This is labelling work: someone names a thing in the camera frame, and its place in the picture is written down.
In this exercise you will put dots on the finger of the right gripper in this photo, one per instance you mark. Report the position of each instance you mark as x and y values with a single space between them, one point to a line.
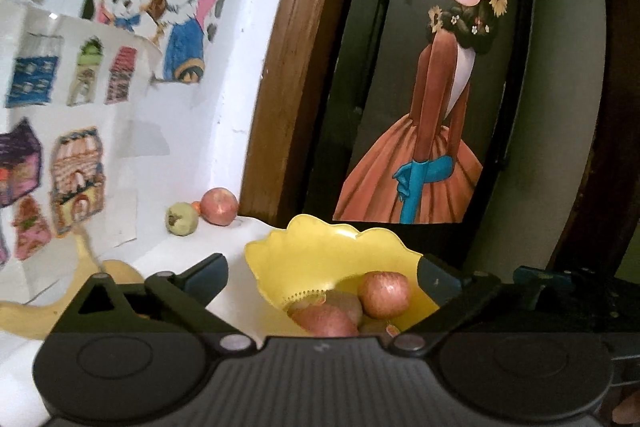
583 287

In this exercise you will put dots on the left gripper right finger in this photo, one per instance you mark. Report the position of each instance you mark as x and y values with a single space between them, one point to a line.
458 297

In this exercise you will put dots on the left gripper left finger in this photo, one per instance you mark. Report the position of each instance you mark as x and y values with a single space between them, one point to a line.
181 299

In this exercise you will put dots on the red apple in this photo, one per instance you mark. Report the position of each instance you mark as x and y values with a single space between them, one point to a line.
384 294
219 206

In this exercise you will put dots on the reddish apple front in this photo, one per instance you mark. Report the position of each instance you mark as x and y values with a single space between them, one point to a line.
325 321

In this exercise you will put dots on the green guava fruit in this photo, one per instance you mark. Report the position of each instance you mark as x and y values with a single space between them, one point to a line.
181 219

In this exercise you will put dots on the small orange fruit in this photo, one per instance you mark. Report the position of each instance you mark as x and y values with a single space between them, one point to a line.
196 207

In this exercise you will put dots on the yellow scalloped plastic bowl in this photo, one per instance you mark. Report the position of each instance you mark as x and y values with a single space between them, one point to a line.
309 255

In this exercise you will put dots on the girl in orange dress poster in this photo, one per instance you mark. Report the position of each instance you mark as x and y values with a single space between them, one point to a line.
419 171

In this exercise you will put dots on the colourful houses drawing sheet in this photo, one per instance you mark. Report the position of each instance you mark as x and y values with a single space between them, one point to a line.
69 88

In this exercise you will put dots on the red apple by door frame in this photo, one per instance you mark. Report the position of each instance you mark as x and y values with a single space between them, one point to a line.
219 206

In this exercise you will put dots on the brown wooden door frame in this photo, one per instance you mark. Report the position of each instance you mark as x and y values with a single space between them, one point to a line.
286 105

